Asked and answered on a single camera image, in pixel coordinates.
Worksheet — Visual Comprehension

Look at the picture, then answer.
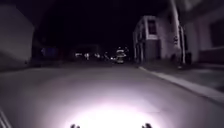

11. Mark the pale concrete pavement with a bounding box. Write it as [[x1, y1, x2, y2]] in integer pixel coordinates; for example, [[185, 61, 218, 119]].
[[138, 62, 224, 105]]

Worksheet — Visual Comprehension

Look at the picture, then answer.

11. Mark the pale wall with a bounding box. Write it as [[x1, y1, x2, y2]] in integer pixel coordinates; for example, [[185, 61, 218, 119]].
[[0, 3, 36, 68]]

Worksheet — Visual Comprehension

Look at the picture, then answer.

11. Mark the grey asphalt road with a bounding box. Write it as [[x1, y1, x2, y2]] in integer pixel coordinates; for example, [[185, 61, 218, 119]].
[[0, 61, 224, 128]]

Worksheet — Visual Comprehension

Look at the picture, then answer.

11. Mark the pale building with windows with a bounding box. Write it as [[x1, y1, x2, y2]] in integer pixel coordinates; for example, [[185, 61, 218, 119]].
[[132, 0, 224, 66]]

